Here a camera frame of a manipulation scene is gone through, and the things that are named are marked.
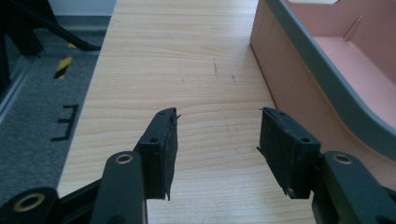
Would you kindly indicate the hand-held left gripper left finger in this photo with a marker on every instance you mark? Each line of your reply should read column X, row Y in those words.
column 157, row 155

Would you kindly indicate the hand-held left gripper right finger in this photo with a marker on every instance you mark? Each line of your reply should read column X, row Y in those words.
column 285, row 149

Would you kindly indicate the pink box with grey rim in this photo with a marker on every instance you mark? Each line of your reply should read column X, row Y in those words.
column 327, row 71

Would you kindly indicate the yellow black striped floor tape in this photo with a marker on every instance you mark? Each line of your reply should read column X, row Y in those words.
column 63, row 67

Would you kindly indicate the black stand leg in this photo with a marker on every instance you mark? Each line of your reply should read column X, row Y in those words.
column 46, row 25

